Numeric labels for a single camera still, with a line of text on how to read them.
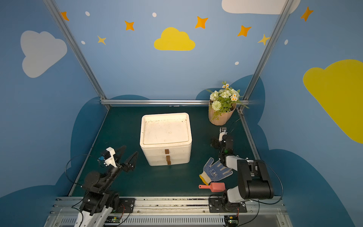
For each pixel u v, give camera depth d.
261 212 0.73
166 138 0.75
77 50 0.85
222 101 0.89
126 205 0.75
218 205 0.75
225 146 0.72
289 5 0.69
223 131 0.82
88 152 0.99
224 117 0.90
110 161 0.60
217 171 0.86
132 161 0.64
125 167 0.62
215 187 0.79
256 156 0.98
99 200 0.55
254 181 0.45
